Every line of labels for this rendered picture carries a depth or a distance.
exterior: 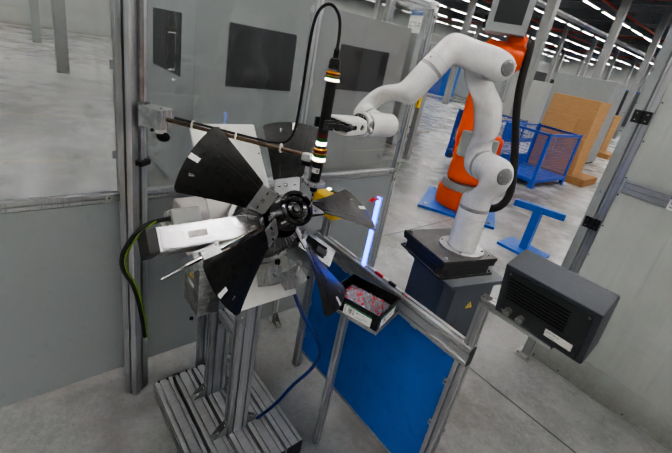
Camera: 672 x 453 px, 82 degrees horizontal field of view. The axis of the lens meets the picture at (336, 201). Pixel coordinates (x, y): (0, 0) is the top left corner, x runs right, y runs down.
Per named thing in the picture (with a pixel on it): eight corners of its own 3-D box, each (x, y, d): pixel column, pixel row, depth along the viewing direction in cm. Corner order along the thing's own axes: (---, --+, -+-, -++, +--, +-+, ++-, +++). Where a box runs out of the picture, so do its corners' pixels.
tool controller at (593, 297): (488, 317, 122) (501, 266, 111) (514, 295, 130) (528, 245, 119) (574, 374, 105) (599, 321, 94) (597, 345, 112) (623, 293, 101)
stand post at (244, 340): (221, 439, 175) (238, 268, 142) (240, 429, 181) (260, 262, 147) (226, 447, 172) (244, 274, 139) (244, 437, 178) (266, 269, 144)
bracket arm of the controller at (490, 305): (478, 303, 128) (480, 295, 126) (482, 300, 129) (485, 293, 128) (549, 350, 112) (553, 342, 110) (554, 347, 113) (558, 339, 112)
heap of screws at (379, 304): (332, 304, 148) (334, 295, 146) (351, 290, 159) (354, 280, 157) (375, 330, 139) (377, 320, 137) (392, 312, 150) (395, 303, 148)
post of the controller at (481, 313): (463, 342, 134) (481, 295, 126) (468, 340, 136) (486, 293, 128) (470, 348, 132) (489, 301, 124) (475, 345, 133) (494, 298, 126)
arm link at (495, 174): (478, 204, 169) (495, 150, 161) (503, 222, 152) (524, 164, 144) (453, 201, 166) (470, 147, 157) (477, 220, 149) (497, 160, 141)
